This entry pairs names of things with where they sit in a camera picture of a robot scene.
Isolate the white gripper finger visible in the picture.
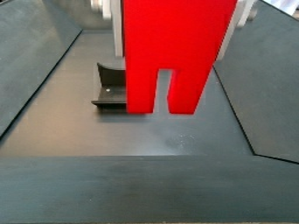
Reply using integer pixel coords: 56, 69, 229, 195
217, 0, 257, 60
102, 0, 124, 57

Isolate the dark grey arch block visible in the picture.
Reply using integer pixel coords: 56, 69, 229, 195
90, 63, 126, 108

